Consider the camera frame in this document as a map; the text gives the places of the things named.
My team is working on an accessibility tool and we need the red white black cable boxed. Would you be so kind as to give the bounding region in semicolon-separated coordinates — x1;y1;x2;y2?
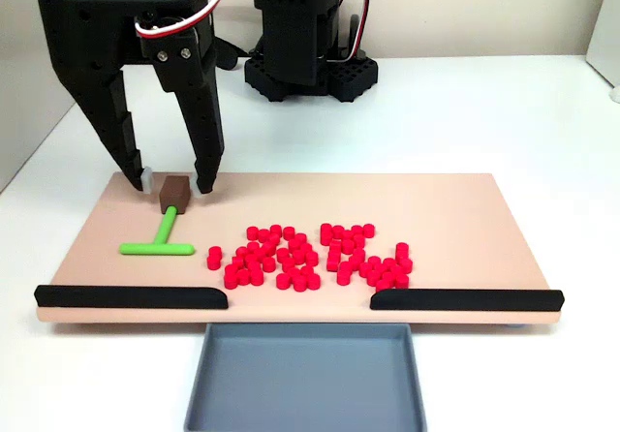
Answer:
336;0;372;64

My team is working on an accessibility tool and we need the green tool with brown handle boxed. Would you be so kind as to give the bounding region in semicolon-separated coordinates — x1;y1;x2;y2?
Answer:
118;174;197;258

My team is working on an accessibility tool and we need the grey plastic tray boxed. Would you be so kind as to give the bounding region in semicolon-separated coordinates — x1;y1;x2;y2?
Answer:
182;323;429;432

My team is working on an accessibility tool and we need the beige work board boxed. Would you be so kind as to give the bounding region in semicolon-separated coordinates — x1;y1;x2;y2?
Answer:
34;172;566;327

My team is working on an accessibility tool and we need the black edge rail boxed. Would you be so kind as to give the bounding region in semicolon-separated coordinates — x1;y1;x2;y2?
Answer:
369;288;566;313
33;285;230;311

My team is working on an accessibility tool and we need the white panel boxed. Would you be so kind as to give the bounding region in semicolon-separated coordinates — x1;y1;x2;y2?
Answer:
584;0;620;89

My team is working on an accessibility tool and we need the white red gripper cable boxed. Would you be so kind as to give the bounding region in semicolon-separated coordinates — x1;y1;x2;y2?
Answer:
133;0;239;40

